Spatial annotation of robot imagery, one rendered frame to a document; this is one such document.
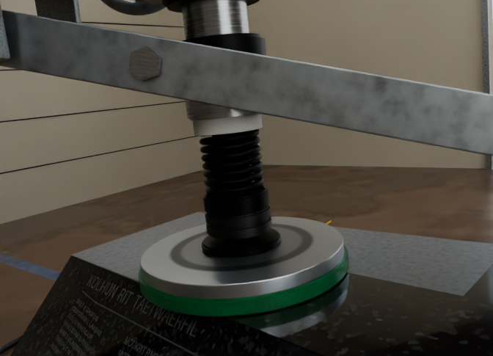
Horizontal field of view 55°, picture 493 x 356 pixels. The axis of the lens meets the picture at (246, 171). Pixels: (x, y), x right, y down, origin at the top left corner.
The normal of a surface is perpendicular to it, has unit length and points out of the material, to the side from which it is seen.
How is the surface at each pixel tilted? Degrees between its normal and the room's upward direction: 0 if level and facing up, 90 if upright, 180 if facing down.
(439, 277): 0
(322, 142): 90
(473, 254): 0
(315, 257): 0
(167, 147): 90
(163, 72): 90
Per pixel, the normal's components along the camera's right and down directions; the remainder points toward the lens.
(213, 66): -0.11, 0.17
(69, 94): 0.76, 0.02
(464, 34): -0.64, 0.19
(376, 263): -0.11, -0.98
